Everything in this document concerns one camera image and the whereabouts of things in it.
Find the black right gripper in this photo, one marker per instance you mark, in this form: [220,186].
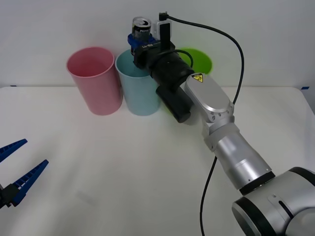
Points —
[147,55]

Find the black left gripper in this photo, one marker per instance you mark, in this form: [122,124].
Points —
[2,195]

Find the black drink can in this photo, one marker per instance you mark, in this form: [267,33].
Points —
[141,29]

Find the silver and black right arm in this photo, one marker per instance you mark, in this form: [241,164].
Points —
[214,94]

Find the pale blue plastic bin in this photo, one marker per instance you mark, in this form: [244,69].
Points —
[140,96]

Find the green plastic bin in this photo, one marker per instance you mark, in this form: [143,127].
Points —
[200,61]

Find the pink plastic bin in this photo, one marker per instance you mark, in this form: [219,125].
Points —
[94,81]

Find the pale grey wrist camera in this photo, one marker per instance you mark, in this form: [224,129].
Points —
[165,34]

